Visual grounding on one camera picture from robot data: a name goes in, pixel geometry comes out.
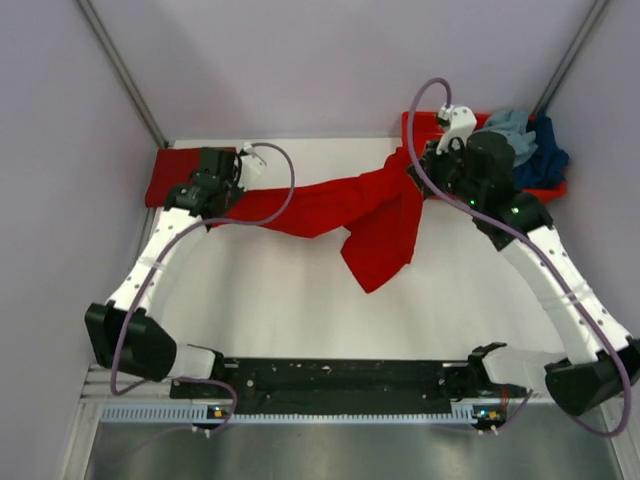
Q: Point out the grey cable duct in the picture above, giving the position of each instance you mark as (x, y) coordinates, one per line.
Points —
(211, 415)

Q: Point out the dark blue t-shirt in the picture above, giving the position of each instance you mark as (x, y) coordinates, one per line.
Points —
(545, 168)

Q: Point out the light blue t-shirt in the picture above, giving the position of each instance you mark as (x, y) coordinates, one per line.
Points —
(512, 124)

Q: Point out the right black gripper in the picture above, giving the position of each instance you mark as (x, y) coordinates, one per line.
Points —
(430, 159)

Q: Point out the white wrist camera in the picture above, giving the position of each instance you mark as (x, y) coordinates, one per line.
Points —
(455, 122)
(253, 165)

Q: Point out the red plastic bin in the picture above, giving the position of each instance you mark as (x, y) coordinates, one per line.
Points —
(426, 128)

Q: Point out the bright red t-shirt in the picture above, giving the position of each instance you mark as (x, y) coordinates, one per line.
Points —
(381, 210)

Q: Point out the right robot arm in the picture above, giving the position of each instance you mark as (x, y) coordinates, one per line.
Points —
(599, 358)

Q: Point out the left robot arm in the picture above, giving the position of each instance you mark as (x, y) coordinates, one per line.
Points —
(126, 332)

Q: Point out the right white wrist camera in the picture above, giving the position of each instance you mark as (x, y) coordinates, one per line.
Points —
(455, 122)

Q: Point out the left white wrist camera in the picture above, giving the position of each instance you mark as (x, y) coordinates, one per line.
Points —
(253, 165)

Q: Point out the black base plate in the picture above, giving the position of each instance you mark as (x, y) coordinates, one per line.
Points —
(338, 386)

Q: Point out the folded dark red t-shirt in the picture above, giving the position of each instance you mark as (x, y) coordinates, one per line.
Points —
(171, 182)

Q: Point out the aluminium frame rail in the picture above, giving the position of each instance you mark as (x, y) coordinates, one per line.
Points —
(96, 388)

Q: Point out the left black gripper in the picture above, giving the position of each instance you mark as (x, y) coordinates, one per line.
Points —
(235, 184)

